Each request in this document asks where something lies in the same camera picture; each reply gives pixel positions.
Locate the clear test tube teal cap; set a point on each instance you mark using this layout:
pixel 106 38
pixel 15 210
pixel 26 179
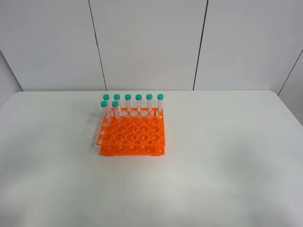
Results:
pixel 117 111

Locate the orange test tube rack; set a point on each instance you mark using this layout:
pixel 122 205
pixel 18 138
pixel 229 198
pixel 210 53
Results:
pixel 133 134

